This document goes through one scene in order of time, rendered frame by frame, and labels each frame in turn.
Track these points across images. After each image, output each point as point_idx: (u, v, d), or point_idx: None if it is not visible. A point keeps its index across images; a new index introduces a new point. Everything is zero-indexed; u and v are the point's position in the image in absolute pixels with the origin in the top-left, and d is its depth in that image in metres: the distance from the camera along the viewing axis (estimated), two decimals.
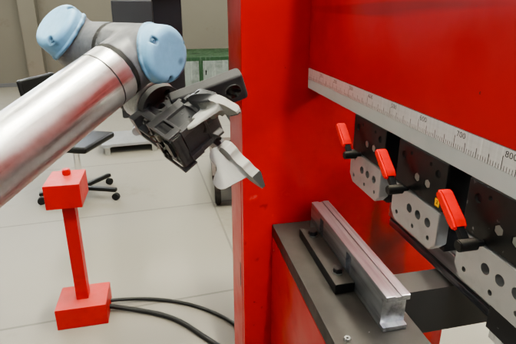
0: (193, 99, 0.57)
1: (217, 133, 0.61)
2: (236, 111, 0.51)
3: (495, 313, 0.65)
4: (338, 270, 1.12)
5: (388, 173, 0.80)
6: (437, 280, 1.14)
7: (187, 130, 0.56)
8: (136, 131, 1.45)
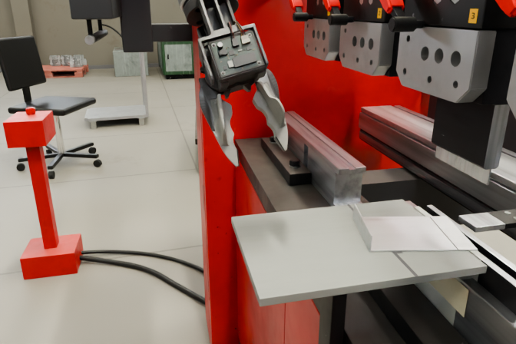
0: (269, 78, 0.56)
1: (229, 94, 0.56)
2: (276, 140, 0.56)
3: (440, 119, 0.55)
4: (294, 162, 1.03)
5: (332, 3, 0.71)
6: (403, 176, 1.05)
7: (261, 74, 0.52)
8: (89, 40, 1.36)
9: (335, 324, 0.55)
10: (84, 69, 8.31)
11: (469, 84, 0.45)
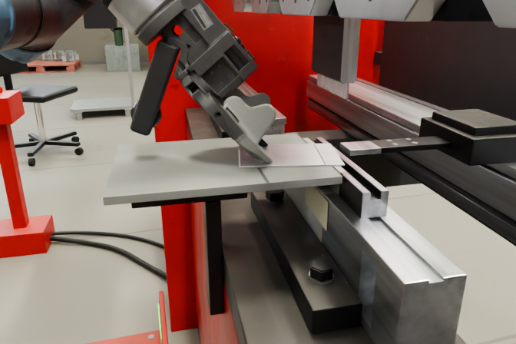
0: None
1: None
2: None
3: (315, 44, 0.56)
4: None
5: None
6: (337, 135, 1.06)
7: None
8: None
9: (211, 244, 0.56)
10: None
11: None
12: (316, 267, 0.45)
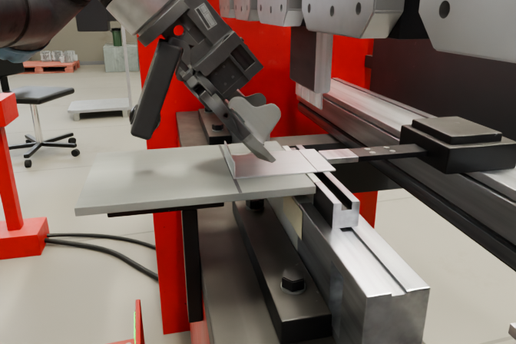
0: None
1: None
2: None
3: (292, 54, 0.57)
4: (216, 126, 1.04)
5: None
6: (325, 140, 1.06)
7: None
8: None
9: (188, 253, 0.56)
10: None
11: (287, 4, 0.46)
12: (288, 277, 0.46)
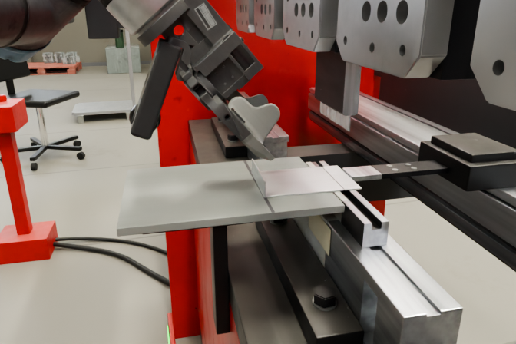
0: None
1: None
2: None
3: (319, 74, 0.58)
4: (231, 136, 1.06)
5: None
6: (338, 150, 1.08)
7: None
8: None
9: (217, 267, 0.58)
10: None
11: (319, 32, 0.48)
12: (320, 294, 0.47)
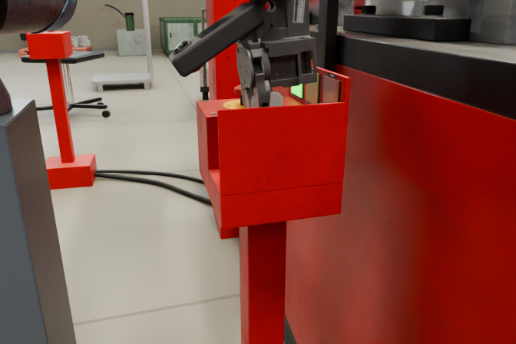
0: None
1: None
2: None
3: None
4: None
5: None
6: None
7: None
8: None
9: (329, 26, 0.70)
10: (87, 49, 8.46)
11: None
12: (431, 4, 0.59)
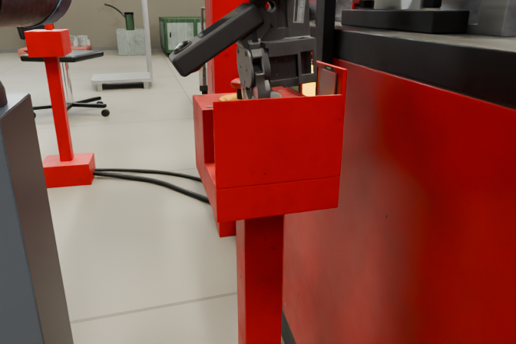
0: None
1: None
2: None
3: None
4: None
5: None
6: None
7: None
8: None
9: (326, 20, 0.69)
10: None
11: None
12: None
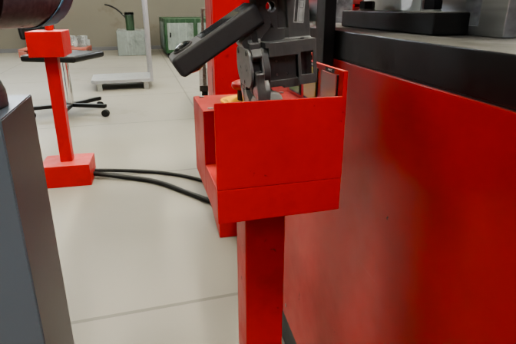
0: None
1: None
2: None
3: None
4: None
5: None
6: None
7: None
8: None
9: (327, 21, 0.69)
10: None
11: None
12: None
